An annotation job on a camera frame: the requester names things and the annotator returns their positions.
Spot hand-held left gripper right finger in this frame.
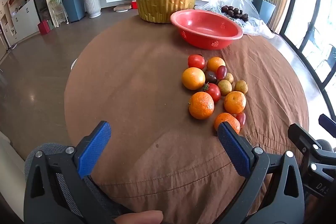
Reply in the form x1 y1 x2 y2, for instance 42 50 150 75
217 122 306 224

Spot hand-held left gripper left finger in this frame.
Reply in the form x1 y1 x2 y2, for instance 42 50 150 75
24 120 137 224

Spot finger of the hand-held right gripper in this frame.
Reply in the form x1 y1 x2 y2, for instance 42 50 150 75
287 123 336 182
318 114 336 138

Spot bumpy mandarin orange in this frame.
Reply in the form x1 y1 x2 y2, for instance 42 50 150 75
214 112 241 135
224 91 247 114
188 92 215 120

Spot bright red grape tomato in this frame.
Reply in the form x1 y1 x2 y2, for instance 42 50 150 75
235 112 247 127

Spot small yellow potato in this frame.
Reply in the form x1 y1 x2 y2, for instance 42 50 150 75
218 79 233 97

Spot smooth orange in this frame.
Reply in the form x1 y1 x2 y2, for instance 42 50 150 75
182 67 206 90
206 57 226 73

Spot red plastic basin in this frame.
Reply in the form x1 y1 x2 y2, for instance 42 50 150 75
170 9 244 50

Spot person's left hand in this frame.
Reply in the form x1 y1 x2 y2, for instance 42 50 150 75
113 210 164 224

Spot brown tablecloth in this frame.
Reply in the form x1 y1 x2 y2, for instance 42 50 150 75
64 13 310 224

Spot cream sofa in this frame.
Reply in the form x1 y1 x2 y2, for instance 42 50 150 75
0 131 27 203

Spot black framed window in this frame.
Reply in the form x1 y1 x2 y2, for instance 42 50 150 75
280 0 336 98

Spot blue-grey plant pot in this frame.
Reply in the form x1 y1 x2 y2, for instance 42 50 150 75
252 0 277 25
61 0 86 23

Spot dark red cube box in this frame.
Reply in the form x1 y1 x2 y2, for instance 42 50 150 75
37 20 54 35

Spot pile of dark plums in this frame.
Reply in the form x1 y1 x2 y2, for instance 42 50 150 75
220 5 249 22

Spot white ribbed pot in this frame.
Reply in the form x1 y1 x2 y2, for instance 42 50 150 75
83 0 102 18

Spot gold foil basin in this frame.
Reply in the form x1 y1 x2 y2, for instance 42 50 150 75
132 0 201 24

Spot white wire rack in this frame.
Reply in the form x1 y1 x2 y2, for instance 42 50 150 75
51 2 69 28

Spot white wall cabinets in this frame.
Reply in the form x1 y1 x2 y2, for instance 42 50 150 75
0 0 41 48

